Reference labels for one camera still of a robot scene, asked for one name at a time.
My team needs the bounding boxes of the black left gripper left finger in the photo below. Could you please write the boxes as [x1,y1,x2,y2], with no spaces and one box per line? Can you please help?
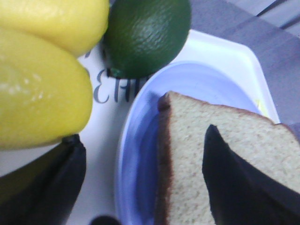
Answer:
[0,135,86,225]

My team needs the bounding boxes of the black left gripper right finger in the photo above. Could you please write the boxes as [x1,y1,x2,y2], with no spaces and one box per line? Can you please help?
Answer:
[202,125,300,225]

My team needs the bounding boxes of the bread slice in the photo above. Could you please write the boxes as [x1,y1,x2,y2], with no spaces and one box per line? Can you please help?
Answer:
[154,91,300,225]
[288,122,300,141]

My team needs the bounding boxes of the light blue round plate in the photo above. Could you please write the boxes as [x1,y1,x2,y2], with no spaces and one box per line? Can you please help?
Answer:
[116,61,262,225]

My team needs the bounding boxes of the left yellow cutlery piece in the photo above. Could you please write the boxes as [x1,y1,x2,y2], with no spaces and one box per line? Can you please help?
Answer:
[255,99,269,117]

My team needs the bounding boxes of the front yellow lemon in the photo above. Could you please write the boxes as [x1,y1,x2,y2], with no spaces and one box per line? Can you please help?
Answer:
[0,28,92,150]

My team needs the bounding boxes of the yellow lemon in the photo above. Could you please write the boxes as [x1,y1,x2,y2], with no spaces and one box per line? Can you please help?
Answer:
[0,28,92,150]
[0,0,110,57]

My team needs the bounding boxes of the rear yellow lemon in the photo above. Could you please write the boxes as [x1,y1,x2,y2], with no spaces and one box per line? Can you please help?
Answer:
[0,0,110,57]

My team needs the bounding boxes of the green lime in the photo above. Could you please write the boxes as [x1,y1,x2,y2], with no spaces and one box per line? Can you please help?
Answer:
[102,0,192,79]

